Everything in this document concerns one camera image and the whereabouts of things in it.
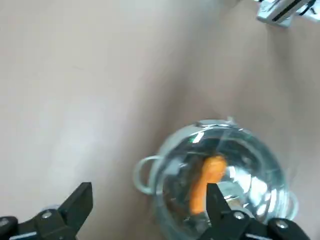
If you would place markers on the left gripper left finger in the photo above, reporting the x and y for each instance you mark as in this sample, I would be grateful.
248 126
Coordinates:
70 211

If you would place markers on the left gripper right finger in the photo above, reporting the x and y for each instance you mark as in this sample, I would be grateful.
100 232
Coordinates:
220 212

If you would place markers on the orange corn cob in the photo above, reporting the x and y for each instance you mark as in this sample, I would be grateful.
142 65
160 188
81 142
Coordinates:
205 180

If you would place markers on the steel pot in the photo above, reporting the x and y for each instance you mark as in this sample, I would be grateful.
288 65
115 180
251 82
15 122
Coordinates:
141 175

